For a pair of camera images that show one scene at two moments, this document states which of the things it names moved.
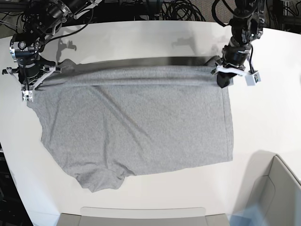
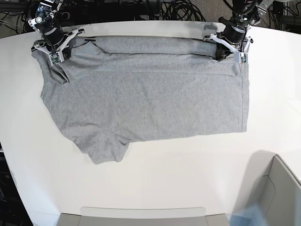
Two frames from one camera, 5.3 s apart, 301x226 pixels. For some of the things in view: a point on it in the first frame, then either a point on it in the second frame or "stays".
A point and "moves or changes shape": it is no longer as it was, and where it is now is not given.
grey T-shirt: x=107 y=118 moves or changes shape
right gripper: x=235 y=56 → x=233 y=34
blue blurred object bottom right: x=253 y=216 stays
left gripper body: x=29 y=69 → x=52 y=35
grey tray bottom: x=140 y=216 stays
